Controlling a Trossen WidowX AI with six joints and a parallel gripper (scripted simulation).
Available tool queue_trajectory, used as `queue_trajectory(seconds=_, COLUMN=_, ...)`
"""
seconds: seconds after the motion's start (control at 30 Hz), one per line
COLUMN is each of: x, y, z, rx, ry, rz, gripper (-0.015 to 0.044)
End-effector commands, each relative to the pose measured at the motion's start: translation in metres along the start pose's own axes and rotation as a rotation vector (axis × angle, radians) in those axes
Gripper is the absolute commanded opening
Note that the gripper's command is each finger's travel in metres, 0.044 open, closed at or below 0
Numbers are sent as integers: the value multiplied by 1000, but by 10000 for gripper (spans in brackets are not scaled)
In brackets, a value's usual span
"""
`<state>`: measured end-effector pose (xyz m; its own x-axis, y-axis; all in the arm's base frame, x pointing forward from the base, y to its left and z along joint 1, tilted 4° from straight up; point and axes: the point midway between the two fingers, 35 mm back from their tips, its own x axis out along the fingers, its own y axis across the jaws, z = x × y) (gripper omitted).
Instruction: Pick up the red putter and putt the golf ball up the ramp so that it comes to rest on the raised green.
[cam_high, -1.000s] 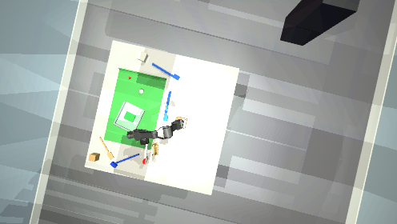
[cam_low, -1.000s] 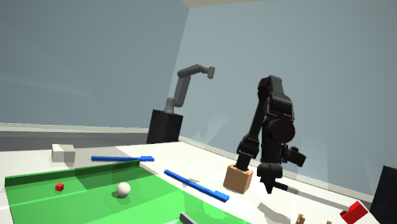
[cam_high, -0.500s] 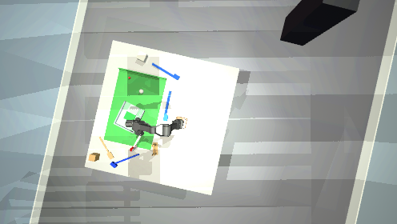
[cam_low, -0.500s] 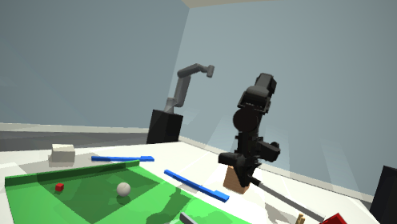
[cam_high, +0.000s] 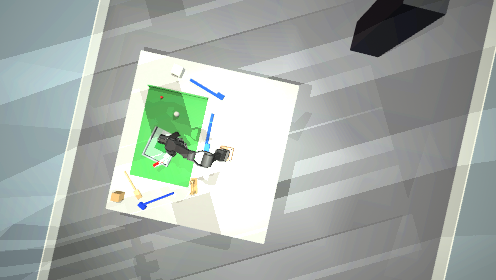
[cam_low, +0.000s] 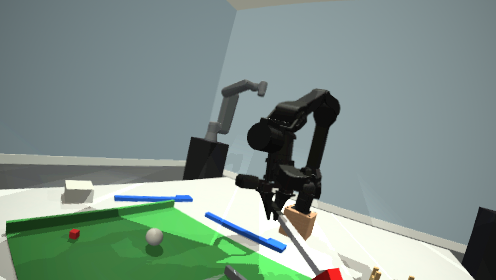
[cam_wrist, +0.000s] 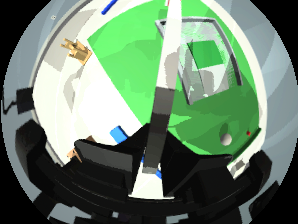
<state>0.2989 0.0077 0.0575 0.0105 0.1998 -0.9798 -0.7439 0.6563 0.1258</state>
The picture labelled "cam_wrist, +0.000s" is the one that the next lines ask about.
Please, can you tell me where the white golf ball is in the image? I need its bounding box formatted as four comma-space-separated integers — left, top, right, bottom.
220, 133, 231, 145

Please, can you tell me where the green flat mat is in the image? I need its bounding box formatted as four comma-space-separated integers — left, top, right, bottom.
86, 0, 259, 155

